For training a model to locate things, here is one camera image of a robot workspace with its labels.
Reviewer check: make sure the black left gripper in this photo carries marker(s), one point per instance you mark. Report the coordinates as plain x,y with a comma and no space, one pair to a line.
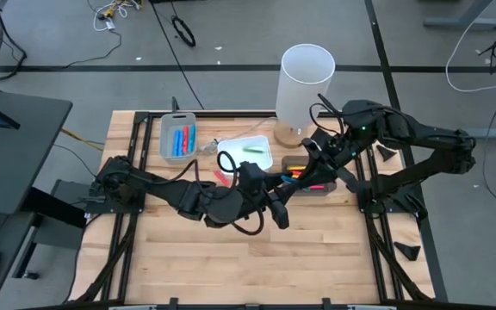
252,198

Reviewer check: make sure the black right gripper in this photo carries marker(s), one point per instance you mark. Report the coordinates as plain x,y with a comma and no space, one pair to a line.
336,157

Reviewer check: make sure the yellow highlighter marker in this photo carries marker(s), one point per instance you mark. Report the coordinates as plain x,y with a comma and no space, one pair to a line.
296,168

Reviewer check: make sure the green highlighter marker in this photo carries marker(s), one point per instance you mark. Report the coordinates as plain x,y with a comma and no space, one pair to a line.
254,150

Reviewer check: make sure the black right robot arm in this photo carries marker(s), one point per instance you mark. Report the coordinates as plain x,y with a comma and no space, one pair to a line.
424,133

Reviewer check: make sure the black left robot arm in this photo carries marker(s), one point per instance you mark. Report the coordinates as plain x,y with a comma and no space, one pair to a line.
166,194

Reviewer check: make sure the dark grey plastic bin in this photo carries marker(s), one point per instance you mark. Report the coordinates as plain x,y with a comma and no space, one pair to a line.
286,163

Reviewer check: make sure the white plastic bin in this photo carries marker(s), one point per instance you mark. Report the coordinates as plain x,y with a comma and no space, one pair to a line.
231,144

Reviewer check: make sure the white shade table lamp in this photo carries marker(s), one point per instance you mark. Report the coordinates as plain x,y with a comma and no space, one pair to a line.
304,86

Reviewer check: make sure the light grey plastic bin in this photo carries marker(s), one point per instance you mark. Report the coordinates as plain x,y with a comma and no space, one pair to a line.
166,150

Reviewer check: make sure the grey table leg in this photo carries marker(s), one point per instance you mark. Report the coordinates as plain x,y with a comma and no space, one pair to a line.
489,132
463,23

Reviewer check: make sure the black desk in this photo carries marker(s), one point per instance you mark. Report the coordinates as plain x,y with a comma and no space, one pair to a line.
24,163

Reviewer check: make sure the black triangular bracket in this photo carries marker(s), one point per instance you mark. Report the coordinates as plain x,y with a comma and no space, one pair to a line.
408,252
386,153

